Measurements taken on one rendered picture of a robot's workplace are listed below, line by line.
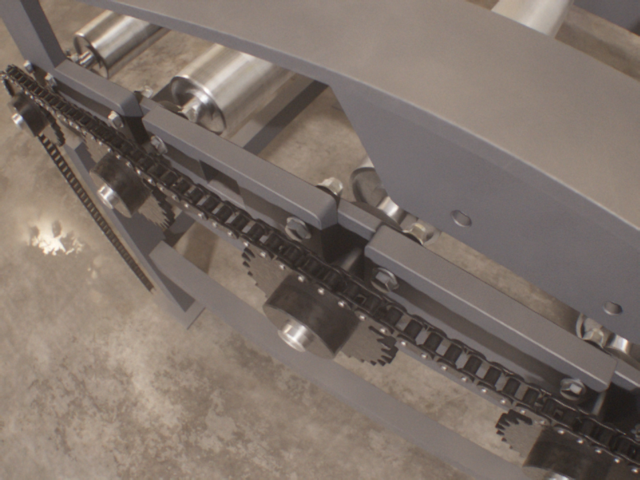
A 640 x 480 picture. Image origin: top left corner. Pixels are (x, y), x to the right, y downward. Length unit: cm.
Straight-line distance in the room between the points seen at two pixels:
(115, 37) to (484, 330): 70
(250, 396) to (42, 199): 116
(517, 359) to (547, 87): 28
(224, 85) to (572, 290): 47
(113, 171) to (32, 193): 151
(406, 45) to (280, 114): 118
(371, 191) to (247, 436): 92
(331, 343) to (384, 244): 10
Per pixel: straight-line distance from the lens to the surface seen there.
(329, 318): 43
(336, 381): 99
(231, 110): 63
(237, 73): 64
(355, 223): 45
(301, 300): 43
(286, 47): 21
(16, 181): 220
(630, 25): 124
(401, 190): 35
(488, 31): 23
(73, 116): 62
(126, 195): 58
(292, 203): 44
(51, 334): 168
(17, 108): 81
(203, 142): 50
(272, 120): 136
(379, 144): 33
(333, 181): 48
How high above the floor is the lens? 129
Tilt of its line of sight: 58 degrees down
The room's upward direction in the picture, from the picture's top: 7 degrees counter-clockwise
